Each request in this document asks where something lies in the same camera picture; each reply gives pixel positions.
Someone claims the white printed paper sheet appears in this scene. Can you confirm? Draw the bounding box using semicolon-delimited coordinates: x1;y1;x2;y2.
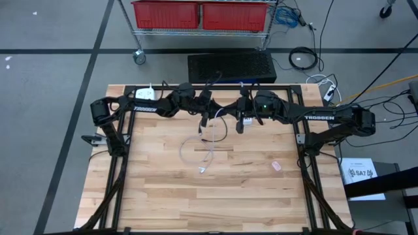
339;157;387;201

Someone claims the black metal beam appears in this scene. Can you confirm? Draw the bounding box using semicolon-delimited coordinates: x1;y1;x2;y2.
344;166;418;199

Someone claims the black aluminium table frame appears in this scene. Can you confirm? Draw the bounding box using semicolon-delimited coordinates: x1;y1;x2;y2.
78;84;355;235

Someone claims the white USB cable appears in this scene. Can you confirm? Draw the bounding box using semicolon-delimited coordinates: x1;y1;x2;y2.
178;106;227;174

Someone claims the chrome wire shelf rack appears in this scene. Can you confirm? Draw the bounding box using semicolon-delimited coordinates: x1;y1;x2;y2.
116;0;280;66

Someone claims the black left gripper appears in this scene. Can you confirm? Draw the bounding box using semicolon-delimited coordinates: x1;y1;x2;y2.
194;90;229;128

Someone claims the grey box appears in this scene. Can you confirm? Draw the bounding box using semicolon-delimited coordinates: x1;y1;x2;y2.
408;80;418;112

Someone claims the white floor power strip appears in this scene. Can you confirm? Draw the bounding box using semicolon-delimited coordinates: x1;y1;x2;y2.
323;84;337;102

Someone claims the black USB cable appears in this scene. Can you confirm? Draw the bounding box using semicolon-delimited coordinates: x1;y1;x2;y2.
198;116;229;144

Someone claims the black perforated computer case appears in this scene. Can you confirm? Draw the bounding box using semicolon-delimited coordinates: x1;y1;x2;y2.
187;51;278;84

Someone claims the wide white power strip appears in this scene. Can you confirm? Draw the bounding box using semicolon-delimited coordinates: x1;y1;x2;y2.
135;87;156;101

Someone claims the yellow floor cable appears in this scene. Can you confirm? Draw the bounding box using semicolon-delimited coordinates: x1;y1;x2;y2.
339;74;418;104

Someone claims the black caster wheel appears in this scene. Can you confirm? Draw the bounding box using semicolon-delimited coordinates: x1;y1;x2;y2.
378;0;394;20

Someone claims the blue cable coil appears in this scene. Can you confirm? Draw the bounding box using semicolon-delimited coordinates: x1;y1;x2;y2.
273;6;300;29

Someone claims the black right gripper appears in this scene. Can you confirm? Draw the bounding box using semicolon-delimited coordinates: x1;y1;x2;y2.
227;87;262;134

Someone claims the red plastic storage bin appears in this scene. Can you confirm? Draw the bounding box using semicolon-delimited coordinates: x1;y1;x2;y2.
201;1;270;33
131;0;201;30

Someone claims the black cable coil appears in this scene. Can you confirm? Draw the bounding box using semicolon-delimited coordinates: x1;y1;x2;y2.
288;46;319;71

